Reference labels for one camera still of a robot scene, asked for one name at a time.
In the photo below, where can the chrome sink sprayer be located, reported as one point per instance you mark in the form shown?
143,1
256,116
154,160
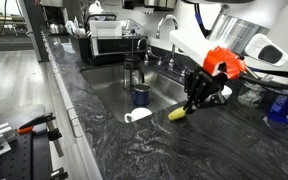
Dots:
148,53

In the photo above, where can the white tray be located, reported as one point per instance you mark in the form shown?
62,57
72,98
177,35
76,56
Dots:
105,30

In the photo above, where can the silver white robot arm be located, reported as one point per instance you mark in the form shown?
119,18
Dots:
250,23

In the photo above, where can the chrome gooseneck faucet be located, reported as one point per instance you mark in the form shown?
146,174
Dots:
170,60

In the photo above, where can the stainless steel sink basin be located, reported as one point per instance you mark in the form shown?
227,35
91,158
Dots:
117,86

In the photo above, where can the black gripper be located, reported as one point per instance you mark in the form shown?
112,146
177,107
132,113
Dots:
202,85

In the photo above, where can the glass french press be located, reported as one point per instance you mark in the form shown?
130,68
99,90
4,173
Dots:
132,70

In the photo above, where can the clear plastic container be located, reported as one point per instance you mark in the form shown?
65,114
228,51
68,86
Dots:
68,47

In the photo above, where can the white wrist mounting plate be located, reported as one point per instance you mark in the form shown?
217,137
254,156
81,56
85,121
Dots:
190,43

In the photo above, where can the clear glass jar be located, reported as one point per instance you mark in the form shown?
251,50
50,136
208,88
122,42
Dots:
250,95

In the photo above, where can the white pitcher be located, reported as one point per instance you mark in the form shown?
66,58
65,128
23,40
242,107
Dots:
95,7

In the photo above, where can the silver kettle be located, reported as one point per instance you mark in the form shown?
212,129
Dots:
55,28

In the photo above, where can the orange camera mount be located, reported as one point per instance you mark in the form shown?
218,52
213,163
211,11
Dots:
224,61

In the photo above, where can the blue metal mug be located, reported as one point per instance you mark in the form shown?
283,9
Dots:
140,96

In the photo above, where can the white ceramic cup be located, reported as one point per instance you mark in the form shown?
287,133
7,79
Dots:
139,114

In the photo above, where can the yellow sponge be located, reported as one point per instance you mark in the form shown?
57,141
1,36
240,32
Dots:
176,114

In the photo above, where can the black perforated breadboard table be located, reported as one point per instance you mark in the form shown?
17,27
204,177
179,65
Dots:
17,160

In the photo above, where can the black dish rack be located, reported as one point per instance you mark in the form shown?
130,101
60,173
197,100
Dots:
117,45

